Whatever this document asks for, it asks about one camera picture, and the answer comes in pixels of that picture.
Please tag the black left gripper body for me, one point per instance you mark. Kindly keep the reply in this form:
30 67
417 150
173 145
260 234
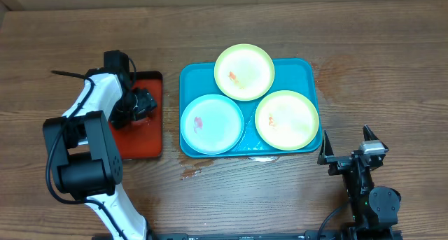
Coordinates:
137 104

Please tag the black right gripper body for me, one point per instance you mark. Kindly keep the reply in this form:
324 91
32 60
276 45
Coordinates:
345 164

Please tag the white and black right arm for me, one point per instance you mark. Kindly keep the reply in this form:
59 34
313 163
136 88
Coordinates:
374 208

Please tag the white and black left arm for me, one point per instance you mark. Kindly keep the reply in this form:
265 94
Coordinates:
84 165

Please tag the yellow plate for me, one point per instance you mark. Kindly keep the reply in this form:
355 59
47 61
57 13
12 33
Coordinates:
286 120
244 72

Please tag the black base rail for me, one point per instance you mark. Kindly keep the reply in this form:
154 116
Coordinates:
308 235

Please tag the black tray with red liquid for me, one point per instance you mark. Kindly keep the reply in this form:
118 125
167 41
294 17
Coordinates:
143 139

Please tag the teal plastic tray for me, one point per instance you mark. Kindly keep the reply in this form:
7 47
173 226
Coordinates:
292 74

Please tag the light blue plate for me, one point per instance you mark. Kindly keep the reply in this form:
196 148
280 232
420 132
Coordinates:
212 124

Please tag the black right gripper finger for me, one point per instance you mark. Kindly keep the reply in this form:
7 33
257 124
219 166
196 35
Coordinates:
368 134
326 152

